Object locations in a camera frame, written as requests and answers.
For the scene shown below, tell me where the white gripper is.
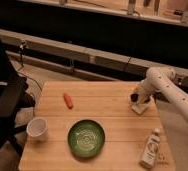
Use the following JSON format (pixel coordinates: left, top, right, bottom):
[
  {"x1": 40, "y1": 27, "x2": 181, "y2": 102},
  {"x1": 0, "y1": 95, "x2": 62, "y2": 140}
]
[{"x1": 137, "y1": 79, "x2": 153, "y2": 104}]

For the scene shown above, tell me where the dark eraser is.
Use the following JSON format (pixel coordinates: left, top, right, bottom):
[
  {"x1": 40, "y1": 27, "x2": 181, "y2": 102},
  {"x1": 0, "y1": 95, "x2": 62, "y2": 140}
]
[{"x1": 130, "y1": 94, "x2": 139, "y2": 102}]

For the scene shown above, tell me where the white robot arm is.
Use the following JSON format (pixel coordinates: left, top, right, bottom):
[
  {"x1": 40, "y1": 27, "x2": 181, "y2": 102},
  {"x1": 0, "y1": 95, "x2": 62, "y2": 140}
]
[{"x1": 132, "y1": 67, "x2": 188, "y2": 171}]

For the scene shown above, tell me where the white bottle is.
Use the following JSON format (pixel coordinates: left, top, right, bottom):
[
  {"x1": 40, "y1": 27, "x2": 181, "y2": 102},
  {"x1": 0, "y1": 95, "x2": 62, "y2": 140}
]
[{"x1": 139, "y1": 128, "x2": 160, "y2": 169}]

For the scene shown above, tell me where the green plate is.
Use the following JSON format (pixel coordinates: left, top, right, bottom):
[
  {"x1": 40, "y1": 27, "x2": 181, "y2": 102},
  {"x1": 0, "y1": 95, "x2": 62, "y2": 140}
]
[{"x1": 67, "y1": 119, "x2": 105, "y2": 158}]

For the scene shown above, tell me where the orange carrot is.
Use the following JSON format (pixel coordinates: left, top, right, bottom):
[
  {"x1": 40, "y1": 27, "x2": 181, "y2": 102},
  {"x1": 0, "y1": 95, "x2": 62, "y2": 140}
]
[{"x1": 63, "y1": 93, "x2": 73, "y2": 109}]

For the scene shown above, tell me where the white cup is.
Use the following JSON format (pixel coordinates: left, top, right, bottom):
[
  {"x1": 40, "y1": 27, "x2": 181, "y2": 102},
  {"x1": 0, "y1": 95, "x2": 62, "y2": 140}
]
[{"x1": 26, "y1": 117, "x2": 48, "y2": 141}]

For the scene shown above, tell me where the black cable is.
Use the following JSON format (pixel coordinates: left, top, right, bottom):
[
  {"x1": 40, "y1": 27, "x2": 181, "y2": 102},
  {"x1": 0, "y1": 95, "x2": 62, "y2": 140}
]
[{"x1": 17, "y1": 41, "x2": 44, "y2": 93}]

